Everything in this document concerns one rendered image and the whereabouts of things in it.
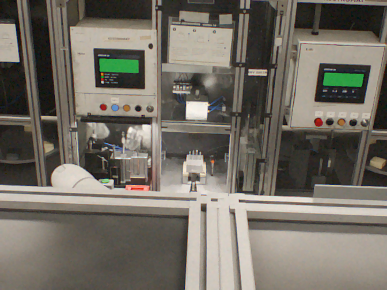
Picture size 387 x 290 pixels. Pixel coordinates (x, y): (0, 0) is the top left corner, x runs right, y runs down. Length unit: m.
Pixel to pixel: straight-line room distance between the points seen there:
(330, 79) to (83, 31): 1.23
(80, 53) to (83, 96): 0.23
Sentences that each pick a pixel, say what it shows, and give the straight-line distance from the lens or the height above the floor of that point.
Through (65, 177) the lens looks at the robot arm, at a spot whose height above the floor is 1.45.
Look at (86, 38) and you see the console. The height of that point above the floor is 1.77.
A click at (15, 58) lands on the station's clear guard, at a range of 2.84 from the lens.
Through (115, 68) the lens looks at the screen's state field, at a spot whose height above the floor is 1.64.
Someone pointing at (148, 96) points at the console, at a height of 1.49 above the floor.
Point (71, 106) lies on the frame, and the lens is 2.83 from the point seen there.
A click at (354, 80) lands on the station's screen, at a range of 2.75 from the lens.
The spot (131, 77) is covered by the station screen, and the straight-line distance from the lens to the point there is 2.68.
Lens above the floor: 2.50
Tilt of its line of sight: 27 degrees down
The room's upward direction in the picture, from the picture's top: 2 degrees clockwise
